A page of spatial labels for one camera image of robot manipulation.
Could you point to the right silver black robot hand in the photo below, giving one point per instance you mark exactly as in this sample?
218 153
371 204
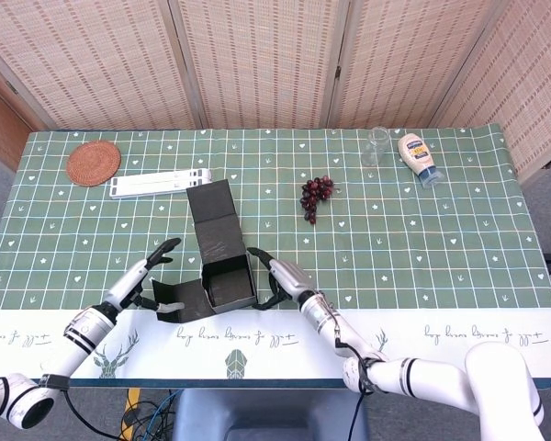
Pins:
291 278

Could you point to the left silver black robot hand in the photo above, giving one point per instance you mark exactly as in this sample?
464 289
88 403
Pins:
126 287

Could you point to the black cardboard folding box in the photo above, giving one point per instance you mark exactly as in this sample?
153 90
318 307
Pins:
220 239

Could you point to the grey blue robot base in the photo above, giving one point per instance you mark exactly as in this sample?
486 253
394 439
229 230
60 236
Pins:
266 413

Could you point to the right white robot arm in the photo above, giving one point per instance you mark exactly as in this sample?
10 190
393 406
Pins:
418 372

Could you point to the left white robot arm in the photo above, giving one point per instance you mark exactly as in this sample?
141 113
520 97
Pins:
82 335

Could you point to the dark red grape bunch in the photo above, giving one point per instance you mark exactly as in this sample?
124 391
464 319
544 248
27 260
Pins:
317 190

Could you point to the white folded laptop stand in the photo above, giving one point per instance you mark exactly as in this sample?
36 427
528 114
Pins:
151 184

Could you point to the round woven rattan coaster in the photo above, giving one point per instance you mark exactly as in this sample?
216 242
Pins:
93 164

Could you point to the green checked white tablecloth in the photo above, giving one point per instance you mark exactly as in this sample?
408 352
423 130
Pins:
418 239

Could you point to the clear plastic cup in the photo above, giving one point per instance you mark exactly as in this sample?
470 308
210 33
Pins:
374 149

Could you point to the mayonnaise squeeze bottle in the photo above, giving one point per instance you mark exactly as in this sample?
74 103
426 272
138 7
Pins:
415 154

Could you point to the woven bamboo folding screen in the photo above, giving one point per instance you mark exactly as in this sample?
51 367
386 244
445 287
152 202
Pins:
257 59

